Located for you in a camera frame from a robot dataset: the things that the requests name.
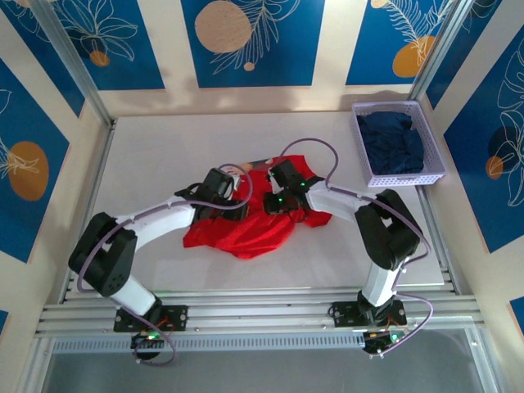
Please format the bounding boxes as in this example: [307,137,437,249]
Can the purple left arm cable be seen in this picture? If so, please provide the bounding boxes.
[76,163,253,368]

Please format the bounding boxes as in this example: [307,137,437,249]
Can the blue panel with orange oval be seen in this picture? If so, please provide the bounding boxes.
[0,56,70,263]

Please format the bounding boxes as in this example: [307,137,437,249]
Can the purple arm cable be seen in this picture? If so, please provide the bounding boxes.
[280,138,436,362]
[76,163,253,368]

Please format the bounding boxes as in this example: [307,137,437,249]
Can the blue floral wall panel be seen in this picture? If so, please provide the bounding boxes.
[0,0,86,120]
[425,0,524,111]
[346,0,455,87]
[52,0,167,92]
[444,36,524,255]

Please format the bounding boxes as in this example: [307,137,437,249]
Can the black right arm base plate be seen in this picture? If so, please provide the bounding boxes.
[332,300,406,328]

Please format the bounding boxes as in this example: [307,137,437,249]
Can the red t-shirt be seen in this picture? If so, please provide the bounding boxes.
[182,153,332,261]

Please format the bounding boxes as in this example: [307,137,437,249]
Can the grey slotted cable duct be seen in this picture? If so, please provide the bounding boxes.
[51,332,369,354]

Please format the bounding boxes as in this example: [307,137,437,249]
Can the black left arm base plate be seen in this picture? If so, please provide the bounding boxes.
[113,305,189,333]

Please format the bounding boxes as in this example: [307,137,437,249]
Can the aluminium base frame rails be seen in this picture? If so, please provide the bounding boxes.
[34,286,492,341]

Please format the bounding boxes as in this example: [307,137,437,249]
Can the blue panel with peach circle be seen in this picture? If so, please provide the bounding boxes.
[179,0,327,89]

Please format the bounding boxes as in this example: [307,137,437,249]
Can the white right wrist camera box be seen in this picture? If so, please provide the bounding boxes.
[265,168,284,196]

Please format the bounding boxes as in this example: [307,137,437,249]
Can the lavender perforated plastic basket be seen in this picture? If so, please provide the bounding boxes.
[350,100,449,189]

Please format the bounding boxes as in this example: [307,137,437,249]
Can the navy blue cloth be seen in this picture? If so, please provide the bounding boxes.
[355,111,425,176]

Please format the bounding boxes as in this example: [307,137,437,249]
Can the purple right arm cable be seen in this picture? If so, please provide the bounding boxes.
[280,138,436,362]

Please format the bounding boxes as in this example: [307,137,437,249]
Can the aluminium frame post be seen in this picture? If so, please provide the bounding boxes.
[409,0,470,103]
[30,0,116,128]

